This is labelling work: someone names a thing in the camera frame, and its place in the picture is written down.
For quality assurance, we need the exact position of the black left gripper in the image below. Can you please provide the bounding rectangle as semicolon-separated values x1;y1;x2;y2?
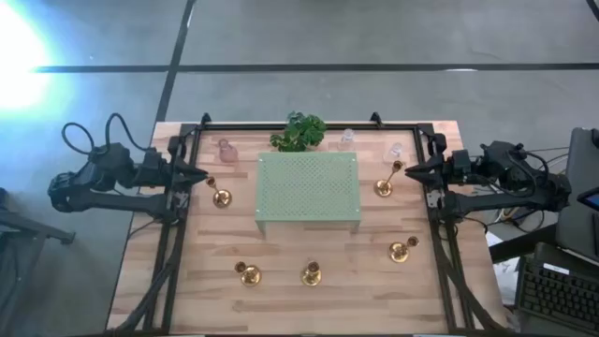
138;135;210;212

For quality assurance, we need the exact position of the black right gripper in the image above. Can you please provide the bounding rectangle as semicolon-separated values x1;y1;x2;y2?
404;134;475;207

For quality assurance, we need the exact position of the clear glass vase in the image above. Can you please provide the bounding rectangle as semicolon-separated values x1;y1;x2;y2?
340;128;357;152
383;142;404;164

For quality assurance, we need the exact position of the brass candlestick holder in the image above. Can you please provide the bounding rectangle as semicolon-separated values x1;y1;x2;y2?
234;261;263;287
205;176;233;210
387;236;420;264
300;260;323;287
373;160;404;198

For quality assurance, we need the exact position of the pink glass vase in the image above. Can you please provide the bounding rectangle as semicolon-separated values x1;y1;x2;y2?
217;138;240;164

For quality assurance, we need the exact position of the green perforated metal shelf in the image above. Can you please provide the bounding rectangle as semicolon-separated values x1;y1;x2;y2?
255;152;362;238

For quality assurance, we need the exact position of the green potted plant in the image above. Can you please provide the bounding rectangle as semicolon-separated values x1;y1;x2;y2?
270;110;328;154

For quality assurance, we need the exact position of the black desk bar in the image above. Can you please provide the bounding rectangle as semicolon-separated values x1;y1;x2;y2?
489;224;558;264

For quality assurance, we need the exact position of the white paper sheet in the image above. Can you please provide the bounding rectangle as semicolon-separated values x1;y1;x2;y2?
486;231;520;305

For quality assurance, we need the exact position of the grey laptop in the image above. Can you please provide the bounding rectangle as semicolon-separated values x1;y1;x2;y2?
555;126;599;266

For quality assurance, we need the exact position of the black metal stand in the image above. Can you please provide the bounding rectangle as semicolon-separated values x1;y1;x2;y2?
0;186;77;329

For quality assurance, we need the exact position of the black computer keyboard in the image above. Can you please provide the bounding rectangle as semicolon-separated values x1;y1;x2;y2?
514;255;599;334

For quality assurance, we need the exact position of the black aluminium table frame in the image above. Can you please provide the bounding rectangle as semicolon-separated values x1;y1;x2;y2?
110;120;504;334

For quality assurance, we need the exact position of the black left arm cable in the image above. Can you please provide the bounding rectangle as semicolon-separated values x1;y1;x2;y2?
61;121;97;156
104;111;151;154

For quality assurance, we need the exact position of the grey cable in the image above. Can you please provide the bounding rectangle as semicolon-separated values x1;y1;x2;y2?
526;145;570;158

